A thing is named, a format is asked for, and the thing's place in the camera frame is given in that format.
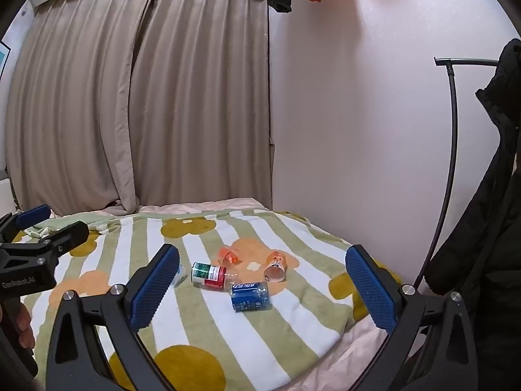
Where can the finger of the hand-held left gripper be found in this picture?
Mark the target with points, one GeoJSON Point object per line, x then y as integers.
{"type": "Point", "coordinates": [36, 214]}
{"type": "Point", "coordinates": [67, 234]}

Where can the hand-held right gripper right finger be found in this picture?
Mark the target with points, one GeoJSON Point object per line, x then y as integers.
{"type": "Point", "coordinates": [370, 293]}

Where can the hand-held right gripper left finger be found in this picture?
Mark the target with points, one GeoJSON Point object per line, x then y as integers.
{"type": "Point", "coordinates": [156, 289]}

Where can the orange transparent cup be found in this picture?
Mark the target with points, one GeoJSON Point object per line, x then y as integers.
{"type": "Point", "coordinates": [228, 255]}

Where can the person's left hand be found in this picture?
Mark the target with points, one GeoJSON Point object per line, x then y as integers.
{"type": "Point", "coordinates": [22, 321]}

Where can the green red white can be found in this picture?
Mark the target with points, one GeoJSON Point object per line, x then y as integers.
{"type": "Point", "coordinates": [208, 275]}

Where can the pink bed sheet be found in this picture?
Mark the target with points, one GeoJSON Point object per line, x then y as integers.
{"type": "Point", "coordinates": [358, 358]}

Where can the blue drink can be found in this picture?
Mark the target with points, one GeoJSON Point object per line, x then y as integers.
{"type": "Point", "coordinates": [249, 295]}

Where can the beige curtain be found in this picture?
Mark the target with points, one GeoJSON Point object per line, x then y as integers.
{"type": "Point", "coordinates": [69, 110]}
{"type": "Point", "coordinates": [203, 102]}

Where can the striped floral blanket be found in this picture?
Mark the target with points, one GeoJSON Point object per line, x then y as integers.
{"type": "Point", "coordinates": [268, 334]}

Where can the black jacket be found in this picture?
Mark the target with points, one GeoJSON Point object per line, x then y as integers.
{"type": "Point", "coordinates": [488, 252]}

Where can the black clothes rack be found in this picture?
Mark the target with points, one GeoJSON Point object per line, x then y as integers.
{"type": "Point", "coordinates": [451, 130]}

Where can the framed wall picture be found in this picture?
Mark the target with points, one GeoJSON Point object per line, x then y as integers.
{"type": "Point", "coordinates": [3, 59]}

